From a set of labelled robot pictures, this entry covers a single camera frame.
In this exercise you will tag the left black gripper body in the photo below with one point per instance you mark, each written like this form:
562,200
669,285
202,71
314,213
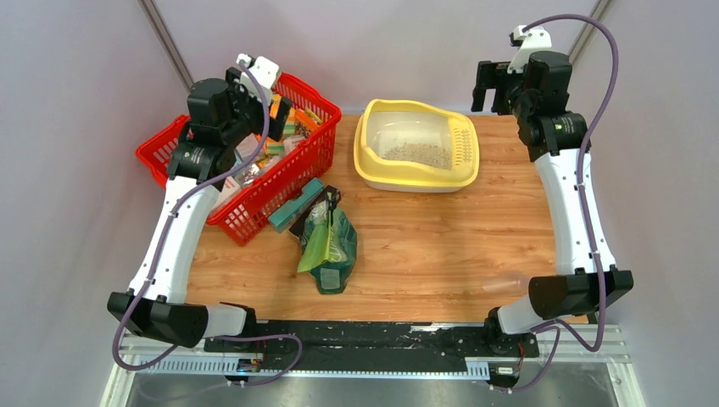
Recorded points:
250,104

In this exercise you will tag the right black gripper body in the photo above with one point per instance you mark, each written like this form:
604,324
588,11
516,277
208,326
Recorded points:
494,75

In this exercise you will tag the green litter bag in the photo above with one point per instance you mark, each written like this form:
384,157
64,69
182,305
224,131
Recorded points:
329,247

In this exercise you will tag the black bag clip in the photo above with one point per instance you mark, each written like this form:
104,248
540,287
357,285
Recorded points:
333,197

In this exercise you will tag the clear plastic scoop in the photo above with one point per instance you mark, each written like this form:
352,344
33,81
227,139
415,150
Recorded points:
512,284

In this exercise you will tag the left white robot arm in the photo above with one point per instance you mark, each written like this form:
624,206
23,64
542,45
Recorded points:
223,112

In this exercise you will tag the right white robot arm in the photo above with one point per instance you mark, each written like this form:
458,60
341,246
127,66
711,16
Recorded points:
586,279

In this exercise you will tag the yellow litter box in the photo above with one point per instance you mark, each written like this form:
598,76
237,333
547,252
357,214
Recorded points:
409,146

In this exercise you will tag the teal box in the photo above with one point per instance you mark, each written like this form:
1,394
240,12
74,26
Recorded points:
289,212

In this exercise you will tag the dark brown box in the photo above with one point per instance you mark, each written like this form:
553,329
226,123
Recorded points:
297,228

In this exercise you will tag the orange sponge stack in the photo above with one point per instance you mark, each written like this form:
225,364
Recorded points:
298,127

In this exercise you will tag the pink white packet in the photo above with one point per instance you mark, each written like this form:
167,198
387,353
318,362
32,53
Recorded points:
230,189

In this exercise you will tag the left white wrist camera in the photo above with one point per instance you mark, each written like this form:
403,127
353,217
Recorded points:
265,71

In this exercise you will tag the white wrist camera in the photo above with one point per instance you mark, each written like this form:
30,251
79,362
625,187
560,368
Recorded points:
528,41
265,71

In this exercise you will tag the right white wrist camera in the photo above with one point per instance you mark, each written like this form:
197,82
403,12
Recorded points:
528,41

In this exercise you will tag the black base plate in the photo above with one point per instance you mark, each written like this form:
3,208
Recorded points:
372,346

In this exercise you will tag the aluminium frame rail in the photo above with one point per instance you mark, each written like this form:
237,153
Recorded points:
561,349

